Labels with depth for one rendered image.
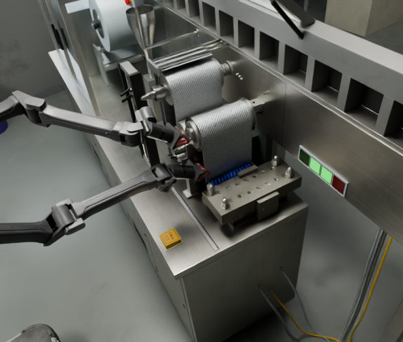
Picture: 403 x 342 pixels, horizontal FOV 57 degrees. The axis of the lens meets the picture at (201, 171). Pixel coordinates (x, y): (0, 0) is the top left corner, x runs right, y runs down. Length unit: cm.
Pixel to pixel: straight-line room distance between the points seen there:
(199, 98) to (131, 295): 141
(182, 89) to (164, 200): 52
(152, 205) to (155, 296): 91
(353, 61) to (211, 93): 71
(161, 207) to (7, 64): 328
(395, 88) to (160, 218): 106
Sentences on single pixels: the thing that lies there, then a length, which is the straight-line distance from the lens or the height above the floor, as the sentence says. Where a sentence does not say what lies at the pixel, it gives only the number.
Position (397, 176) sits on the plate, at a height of 137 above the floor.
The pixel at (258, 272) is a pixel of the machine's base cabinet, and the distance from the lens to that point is 182.
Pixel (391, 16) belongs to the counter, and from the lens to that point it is 595.
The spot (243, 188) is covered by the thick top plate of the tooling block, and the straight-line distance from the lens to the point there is 156.
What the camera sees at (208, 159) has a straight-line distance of 152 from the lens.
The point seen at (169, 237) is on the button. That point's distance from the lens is 155.
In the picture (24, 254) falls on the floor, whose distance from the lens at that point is 305.
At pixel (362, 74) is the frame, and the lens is 115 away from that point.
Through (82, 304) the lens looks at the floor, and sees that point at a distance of 261.
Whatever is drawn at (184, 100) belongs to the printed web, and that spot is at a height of 130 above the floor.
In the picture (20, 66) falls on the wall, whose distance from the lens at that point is 469.
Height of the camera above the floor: 213
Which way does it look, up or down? 42 degrees down
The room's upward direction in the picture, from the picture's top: 7 degrees counter-clockwise
